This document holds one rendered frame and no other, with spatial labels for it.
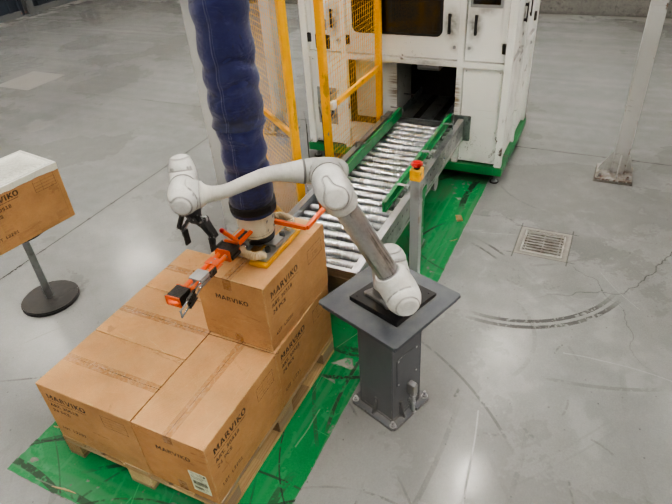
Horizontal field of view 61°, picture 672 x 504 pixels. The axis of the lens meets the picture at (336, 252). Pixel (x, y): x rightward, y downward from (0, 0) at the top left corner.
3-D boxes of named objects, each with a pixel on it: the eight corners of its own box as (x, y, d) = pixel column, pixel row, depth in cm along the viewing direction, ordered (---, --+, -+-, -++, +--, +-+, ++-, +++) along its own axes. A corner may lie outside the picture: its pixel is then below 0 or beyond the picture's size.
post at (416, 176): (410, 295, 393) (413, 165, 336) (420, 297, 391) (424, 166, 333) (407, 301, 388) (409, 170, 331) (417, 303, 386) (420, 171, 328)
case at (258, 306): (268, 266, 339) (259, 209, 316) (328, 282, 323) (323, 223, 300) (208, 331, 296) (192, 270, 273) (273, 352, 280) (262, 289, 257)
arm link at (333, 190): (417, 283, 262) (433, 311, 244) (387, 300, 264) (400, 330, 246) (336, 152, 222) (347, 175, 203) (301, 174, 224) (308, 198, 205)
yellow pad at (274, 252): (283, 228, 298) (282, 220, 295) (300, 232, 294) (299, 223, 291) (249, 264, 273) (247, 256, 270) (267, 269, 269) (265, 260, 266)
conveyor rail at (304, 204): (387, 130, 525) (387, 110, 514) (393, 130, 523) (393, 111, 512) (257, 272, 358) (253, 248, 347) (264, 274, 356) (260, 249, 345)
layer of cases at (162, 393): (199, 297, 383) (186, 248, 360) (332, 334, 346) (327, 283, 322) (62, 434, 297) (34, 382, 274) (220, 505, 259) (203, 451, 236)
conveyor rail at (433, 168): (457, 138, 500) (458, 118, 490) (462, 139, 499) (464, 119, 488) (351, 296, 333) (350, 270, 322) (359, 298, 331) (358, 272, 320)
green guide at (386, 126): (390, 115, 515) (390, 105, 510) (401, 116, 511) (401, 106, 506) (310, 199, 399) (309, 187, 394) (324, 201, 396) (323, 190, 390)
